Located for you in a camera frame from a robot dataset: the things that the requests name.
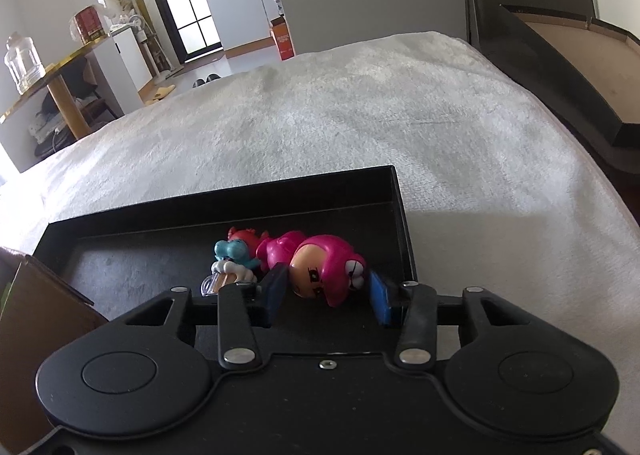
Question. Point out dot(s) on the small white cabinet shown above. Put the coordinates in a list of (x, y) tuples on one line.
[(125, 70)]

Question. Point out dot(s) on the pink toy figure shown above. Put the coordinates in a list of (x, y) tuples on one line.
[(325, 260)]

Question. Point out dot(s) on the red toy figure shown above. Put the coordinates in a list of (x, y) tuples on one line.
[(245, 236)]

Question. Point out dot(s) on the glass jar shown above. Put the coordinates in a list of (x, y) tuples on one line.
[(22, 65)]

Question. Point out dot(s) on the white kitchen cabinet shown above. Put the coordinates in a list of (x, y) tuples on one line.
[(240, 15)]

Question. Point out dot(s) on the black box brown interior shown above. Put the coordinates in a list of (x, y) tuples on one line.
[(575, 65)]

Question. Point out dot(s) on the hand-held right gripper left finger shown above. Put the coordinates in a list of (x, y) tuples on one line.
[(273, 295)]

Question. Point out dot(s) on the gold glass-top table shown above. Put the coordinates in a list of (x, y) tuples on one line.
[(65, 100)]

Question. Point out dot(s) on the orange carton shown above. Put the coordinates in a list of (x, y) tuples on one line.
[(282, 37)]

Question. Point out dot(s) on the dark slipper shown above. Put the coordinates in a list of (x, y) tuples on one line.
[(212, 78), (199, 83)]

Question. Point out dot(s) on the red can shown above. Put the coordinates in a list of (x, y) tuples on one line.
[(90, 25)]

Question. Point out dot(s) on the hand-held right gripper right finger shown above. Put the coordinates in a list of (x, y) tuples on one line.
[(380, 299)]

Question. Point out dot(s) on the blue toy figure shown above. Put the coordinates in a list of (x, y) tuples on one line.
[(230, 252)]

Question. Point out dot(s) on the brown cardboard box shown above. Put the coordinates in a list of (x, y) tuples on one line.
[(40, 325)]

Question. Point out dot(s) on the black tray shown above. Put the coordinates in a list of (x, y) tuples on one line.
[(150, 255)]

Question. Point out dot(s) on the white power strip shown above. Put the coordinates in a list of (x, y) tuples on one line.
[(42, 127)]

